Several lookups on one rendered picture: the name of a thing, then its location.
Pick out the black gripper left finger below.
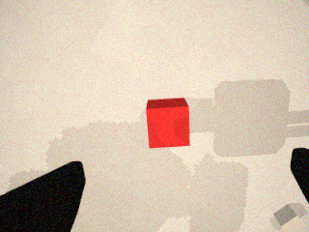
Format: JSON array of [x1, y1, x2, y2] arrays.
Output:
[[0, 161, 86, 232]]

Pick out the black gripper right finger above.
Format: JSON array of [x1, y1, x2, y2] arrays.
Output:
[[290, 148, 309, 202]]

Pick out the red block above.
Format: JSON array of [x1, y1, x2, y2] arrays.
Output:
[[146, 97, 189, 148]]

